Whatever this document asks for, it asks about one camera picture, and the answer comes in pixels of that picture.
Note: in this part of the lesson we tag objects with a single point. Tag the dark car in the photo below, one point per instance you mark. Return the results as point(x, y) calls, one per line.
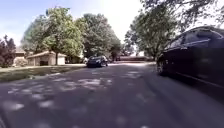
point(97, 61)

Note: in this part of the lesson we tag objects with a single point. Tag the low house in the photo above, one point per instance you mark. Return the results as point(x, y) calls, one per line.
point(133, 58)

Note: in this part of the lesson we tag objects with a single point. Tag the green tree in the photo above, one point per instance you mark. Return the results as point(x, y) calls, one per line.
point(98, 33)
point(61, 30)
point(33, 35)

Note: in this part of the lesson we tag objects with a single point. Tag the grey asphalt road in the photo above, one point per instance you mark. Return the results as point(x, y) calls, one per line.
point(100, 96)

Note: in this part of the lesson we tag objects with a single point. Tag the dark leafy tree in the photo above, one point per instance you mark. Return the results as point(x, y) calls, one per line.
point(153, 30)

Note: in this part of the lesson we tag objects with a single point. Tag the tan house with garage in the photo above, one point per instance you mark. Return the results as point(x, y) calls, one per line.
point(46, 59)

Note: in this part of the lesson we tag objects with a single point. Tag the black car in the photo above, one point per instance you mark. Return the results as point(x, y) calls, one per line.
point(196, 56)

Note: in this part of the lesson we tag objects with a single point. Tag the large spreading tree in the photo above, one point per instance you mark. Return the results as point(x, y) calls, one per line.
point(186, 10)

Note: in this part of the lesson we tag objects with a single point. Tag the red-leaved bush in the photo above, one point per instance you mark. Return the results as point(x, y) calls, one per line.
point(6, 51)

